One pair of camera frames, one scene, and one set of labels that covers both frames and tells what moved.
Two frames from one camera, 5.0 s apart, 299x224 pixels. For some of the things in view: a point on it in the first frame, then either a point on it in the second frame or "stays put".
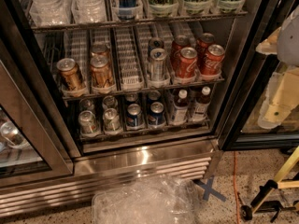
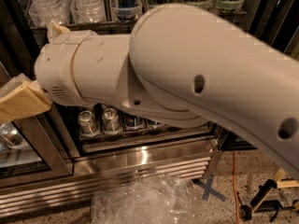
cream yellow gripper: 290,41 to 57,68
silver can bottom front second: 111,122 stays put
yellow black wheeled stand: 268,189 stays put
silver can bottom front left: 88,122 stays put
